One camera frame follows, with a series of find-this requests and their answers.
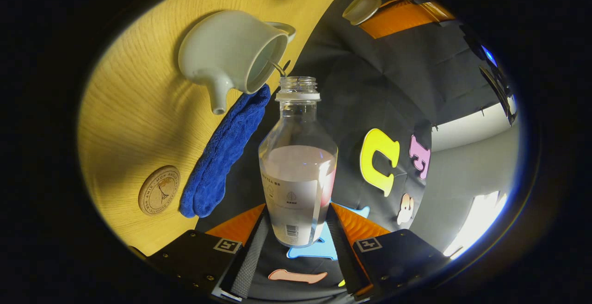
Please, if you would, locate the blue towel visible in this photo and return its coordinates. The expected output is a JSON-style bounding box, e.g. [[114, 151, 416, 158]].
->
[[179, 84, 271, 218]]

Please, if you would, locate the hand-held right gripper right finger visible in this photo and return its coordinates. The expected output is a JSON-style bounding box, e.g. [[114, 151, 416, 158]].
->
[[326, 202, 451, 301]]

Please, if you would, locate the clear plastic water bottle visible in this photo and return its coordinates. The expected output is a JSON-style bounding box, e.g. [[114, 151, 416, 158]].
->
[[258, 76, 339, 248]]

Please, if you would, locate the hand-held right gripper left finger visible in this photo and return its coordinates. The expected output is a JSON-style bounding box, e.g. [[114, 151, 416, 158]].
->
[[146, 205, 270, 302]]

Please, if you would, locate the white ceramic teacup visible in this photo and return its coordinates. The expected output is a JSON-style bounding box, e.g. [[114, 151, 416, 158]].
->
[[178, 10, 296, 115]]

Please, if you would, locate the round cork coaster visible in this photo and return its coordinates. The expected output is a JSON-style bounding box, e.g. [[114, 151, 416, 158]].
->
[[138, 165, 180, 216]]

